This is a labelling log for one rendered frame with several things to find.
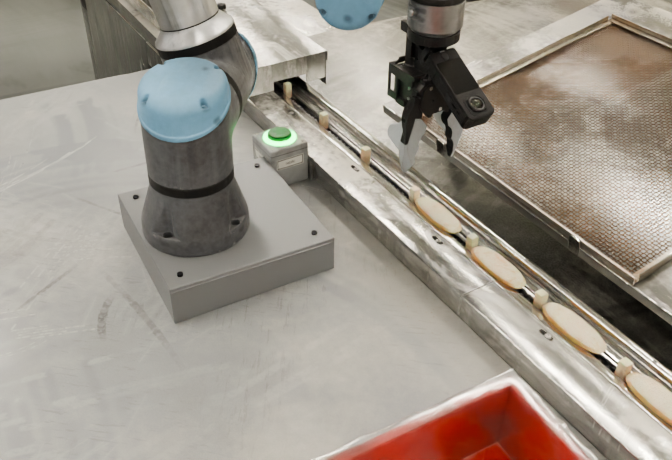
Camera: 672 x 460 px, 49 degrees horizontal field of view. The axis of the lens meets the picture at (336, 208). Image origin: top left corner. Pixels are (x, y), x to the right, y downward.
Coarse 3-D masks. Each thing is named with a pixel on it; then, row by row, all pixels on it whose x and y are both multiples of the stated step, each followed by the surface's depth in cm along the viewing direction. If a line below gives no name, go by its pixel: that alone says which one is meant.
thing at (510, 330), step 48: (336, 192) 121; (384, 192) 117; (384, 240) 112; (432, 240) 108; (432, 288) 104; (480, 288) 100; (480, 336) 97; (528, 336) 93; (576, 384) 86; (624, 432) 81
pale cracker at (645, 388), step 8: (632, 376) 88; (640, 376) 88; (632, 384) 87; (640, 384) 87; (648, 384) 87; (656, 384) 87; (640, 392) 86; (648, 392) 86; (656, 392) 86; (664, 392) 86; (648, 400) 85; (656, 400) 85; (664, 400) 85; (656, 408) 84; (664, 408) 84; (664, 416) 84
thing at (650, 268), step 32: (576, 32) 143; (640, 32) 141; (512, 64) 138; (544, 64) 138; (512, 96) 132; (544, 96) 131; (544, 128) 124; (640, 128) 120; (512, 160) 119; (544, 160) 118; (608, 160) 116; (512, 192) 112; (576, 192) 111; (576, 224) 106; (608, 256) 101
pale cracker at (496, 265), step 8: (472, 248) 108; (480, 248) 107; (488, 248) 107; (480, 256) 106; (488, 256) 105; (496, 256) 105; (480, 264) 105; (488, 264) 104; (496, 264) 104; (504, 264) 104; (488, 272) 104; (496, 272) 103; (504, 272) 103; (512, 272) 103; (504, 280) 102; (512, 280) 102; (520, 280) 102
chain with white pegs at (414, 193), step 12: (276, 84) 152; (288, 84) 145; (288, 96) 147; (324, 120) 136; (360, 156) 130; (372, 168) 127; (468, 240) 108; (528, 300) 101; (540, 300) 98; (600, 360) 93; (624, 360) 88; (624, 372) 88
